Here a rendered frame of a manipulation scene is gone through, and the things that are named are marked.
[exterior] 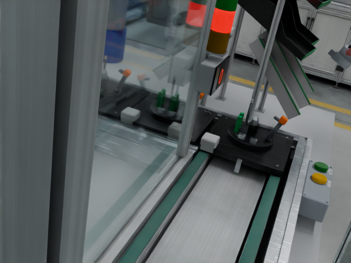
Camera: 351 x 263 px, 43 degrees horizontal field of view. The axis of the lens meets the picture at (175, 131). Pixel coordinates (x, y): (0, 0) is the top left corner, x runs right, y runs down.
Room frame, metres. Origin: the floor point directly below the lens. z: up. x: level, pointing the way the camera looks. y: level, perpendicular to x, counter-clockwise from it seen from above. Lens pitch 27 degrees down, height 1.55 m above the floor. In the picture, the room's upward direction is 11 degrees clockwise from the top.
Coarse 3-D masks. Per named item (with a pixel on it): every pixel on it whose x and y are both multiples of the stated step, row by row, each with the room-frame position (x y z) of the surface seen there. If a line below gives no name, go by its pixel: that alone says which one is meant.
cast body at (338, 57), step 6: (342, 48) 1.52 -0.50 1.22; (348, 48) 1.52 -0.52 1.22; (330, 54) 1.55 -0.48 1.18; (336, 54) 1.52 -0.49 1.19; (342, 54) 1.52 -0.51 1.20; (336, 60) 1.52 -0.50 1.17; (342, 60) 1.51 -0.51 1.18; (348, 60) 1.50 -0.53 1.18; (342, 66) 1.51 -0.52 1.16; (348, 66) 1.51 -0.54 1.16
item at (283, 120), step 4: (276, 116) 1.18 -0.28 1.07; (284, 116) 1.17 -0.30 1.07; (276, 120) 1.17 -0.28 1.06; (280, 120) 1.16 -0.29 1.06; (284, 120) 1.16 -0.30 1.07; (280, 124) 1.16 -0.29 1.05; (284, 124) 1.16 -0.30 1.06; (276, 128) 1.16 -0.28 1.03; (272, 132) 1.17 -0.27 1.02; (268, 136) 1.17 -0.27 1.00; (272, 136) 1.17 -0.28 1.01
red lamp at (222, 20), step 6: (216, 12) 1.02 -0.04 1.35; (222, 12) 1.01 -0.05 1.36; (228, 12) 1.01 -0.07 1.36; (234, 12) 1.03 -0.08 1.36; (216, 18) 1.02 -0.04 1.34; (222, 18) 1.01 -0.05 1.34; (228, 18) 1.02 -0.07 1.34; (216, 24) 1.02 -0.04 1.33; (222, 24) 1.01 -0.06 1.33; (228, 24) 1.02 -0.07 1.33; (216, 30) 1.01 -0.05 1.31; (222, 30) 1.01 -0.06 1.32; (228, 30) 1.02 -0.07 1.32
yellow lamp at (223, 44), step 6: (210, 30) 1.03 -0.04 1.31; (210, 36) 1.02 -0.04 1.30; (216, 36) 1.01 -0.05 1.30; (222, 36) 1.01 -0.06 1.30; (228, 36) 1.02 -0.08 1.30; (210, 42) 1.02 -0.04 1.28; (216, 42) 1.01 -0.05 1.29; (222, 42) 1.01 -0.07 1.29; (210, 48) 1.02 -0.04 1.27; (216, 48) 1.01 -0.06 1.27; (222, 48) 1.02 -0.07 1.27
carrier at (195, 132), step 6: (198, 108) 1.35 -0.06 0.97; (198, 114) 1.30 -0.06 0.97; (204, 114) 1.31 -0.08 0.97; (210, 114) 1.32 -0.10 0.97; (216, 114) 1.33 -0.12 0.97; (198, 120) 1.26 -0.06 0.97; (204, 120) 1.27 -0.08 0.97; (210, 120) 1.27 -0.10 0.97; (198, 126) 1.21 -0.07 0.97; (204, 126) 1.22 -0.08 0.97; (192, 132) 1.17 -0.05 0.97; (198, 132) 1.18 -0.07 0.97; (204, 132) 1.21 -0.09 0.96; (192, 138) 1.13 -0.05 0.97; (198, 138) 1.15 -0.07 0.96; (192, 144) 1.11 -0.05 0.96
